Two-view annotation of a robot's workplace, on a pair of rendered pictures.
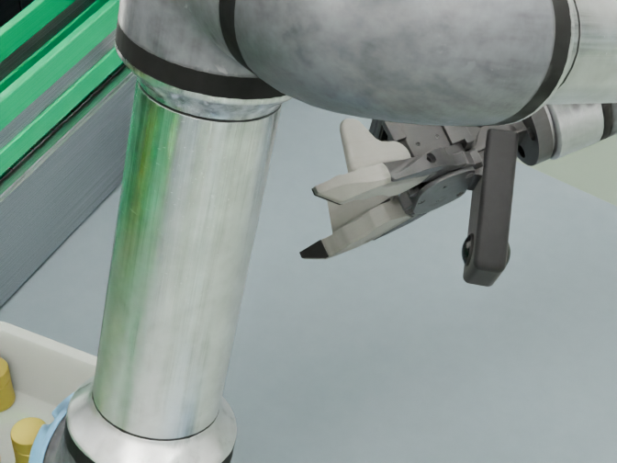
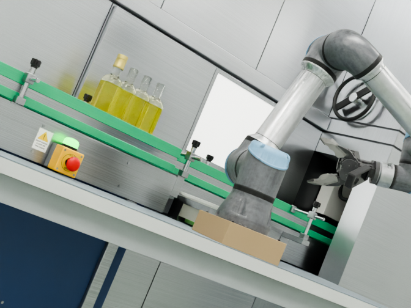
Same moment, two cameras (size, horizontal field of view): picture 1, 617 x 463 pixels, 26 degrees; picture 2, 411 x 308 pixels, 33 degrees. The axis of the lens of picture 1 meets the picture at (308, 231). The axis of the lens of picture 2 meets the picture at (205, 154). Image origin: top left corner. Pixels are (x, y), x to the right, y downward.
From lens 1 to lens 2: 1.68 m
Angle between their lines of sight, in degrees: 51
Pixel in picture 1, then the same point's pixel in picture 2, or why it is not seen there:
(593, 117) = (391, 172)
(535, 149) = (374, 172)
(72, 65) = not seen: hidden behind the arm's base
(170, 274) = (288, 99)
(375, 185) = (333, 143)
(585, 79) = (381, 79)
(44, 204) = not seen: hidden behind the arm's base
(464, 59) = (359, 47)
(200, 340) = (285, 117)
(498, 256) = (355, 174)
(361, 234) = (323, 178)
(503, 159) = (366, 167)
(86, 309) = not seen: hidden behind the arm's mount
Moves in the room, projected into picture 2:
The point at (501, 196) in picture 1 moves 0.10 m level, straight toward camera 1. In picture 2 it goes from (361, 170) to (350, 161)
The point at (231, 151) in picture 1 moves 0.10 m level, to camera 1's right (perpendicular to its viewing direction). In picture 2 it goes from (312, 80) to (344, 89)
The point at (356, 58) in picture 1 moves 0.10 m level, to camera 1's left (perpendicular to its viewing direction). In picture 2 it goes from (342, 41) to (309, 32)
